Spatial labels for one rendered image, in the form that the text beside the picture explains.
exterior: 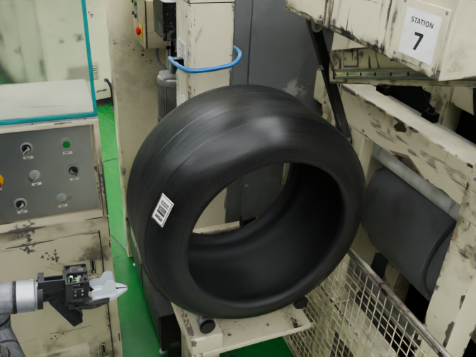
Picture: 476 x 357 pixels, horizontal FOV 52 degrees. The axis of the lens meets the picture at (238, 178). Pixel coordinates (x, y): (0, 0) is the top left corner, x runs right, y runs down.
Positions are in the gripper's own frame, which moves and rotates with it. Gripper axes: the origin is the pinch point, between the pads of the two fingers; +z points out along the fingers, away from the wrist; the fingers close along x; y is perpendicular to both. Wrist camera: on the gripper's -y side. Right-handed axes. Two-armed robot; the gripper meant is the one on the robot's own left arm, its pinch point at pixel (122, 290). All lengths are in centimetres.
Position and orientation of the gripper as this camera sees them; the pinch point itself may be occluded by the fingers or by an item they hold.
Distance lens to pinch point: 130.7
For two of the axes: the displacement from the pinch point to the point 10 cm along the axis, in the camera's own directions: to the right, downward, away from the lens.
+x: -3.6, -4.8, 8.0
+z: 9.2, -0.4, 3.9
